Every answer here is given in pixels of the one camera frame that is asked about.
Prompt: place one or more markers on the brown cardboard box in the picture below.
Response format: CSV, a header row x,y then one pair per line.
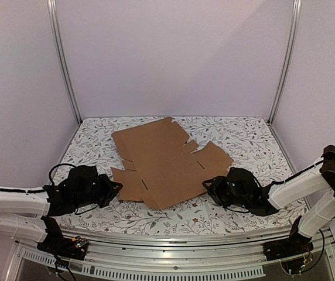
x,y
162,166

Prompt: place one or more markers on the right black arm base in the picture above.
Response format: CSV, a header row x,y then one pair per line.
x,y
294,244

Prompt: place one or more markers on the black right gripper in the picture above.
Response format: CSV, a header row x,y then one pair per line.
x,y
219,190

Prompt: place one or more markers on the aluminium frame post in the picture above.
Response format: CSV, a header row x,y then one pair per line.
x,y
58,42
287,59

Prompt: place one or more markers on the right aluminium frame post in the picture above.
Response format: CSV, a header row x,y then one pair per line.
x,y
287,59

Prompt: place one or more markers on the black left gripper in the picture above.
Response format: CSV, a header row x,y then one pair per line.
x,y
109,187

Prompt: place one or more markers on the left aluminium frame post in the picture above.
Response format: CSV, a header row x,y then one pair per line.
x,y
58,42

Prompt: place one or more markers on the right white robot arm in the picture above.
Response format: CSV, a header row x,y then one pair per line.
x,y
318,176

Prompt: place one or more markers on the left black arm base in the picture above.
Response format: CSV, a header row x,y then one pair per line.
x,y
56,244

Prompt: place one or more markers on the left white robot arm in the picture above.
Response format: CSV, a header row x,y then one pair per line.
x,y
30,213

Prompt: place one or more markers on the aluminium front rail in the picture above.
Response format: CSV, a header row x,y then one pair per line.
x,y
229,256

